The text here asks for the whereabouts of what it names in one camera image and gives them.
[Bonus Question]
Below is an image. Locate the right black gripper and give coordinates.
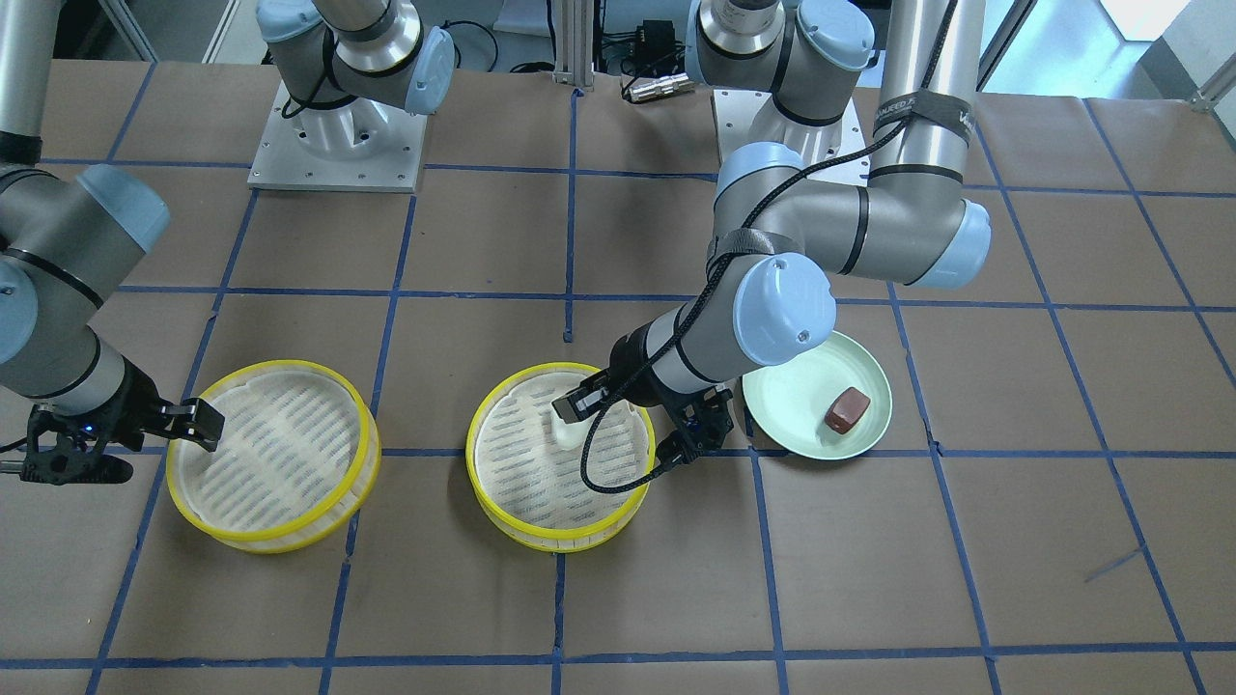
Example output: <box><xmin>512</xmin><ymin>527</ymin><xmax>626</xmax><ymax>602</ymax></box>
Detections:
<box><xmin>25</xmin><ymin>362</ymin><xmax>226</xmax><ymax>484</ymax></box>

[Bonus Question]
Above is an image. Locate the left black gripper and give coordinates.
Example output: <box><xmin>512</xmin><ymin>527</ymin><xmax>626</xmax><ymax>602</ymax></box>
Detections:
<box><xmin>552</xmin><ymin>333</ymin><xmax>691</xmax><ymax>424</ymax></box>

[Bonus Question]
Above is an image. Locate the white steamed bun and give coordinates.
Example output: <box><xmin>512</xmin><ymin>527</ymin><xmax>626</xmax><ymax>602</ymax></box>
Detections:
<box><xmin>550</xmin><ymin>407</ymin><xmax>591</xmax><ymax>453</ymax></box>

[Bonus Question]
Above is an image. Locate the yellow steamer basket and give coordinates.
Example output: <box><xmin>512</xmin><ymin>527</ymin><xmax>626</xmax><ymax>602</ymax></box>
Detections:
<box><xmin>166</xmin><ymin>359</ymin><xmax>382</xmax><ymax>554</ymax></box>
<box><xmin>466</xmin><ymin>362</ymin><xmax>646</xmax><ymax>553</ymax></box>

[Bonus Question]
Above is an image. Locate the brown bun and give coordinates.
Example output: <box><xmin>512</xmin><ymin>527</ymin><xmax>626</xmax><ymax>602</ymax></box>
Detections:
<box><xmin>823</xmin><ymin>386</ymin><xmax>871</xmax><ymax>435</ymax></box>

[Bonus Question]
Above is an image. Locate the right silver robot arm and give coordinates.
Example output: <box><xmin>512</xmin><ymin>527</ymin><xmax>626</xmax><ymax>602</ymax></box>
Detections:
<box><xmin>1</xmin><ymin>1</ymin><xmax>225</xmax><ymax>486</ymax></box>

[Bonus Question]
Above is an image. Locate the light green plate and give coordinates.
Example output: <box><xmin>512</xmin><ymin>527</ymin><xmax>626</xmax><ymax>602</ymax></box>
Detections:
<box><xmin>742</xmin><ymin>333</ymin><xmax>892</xmax><ymax>461</ymax></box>

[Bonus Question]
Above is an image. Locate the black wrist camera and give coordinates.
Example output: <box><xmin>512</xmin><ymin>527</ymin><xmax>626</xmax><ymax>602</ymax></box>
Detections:
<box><xmin>655</xmin><ymin>385</ymin><xmax>734</xmax><ymax>471</ymax></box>

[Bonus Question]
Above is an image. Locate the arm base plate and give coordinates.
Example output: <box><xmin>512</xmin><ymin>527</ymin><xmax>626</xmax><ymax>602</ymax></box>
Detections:
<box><xmin>247</xmin><ymin>84</ymin><xmax>429</xmax><ymax>194</ymax></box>
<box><xmin>713</xmin><ymin>89</ymin><xmax>875</xmax><ymax>184</ymax></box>

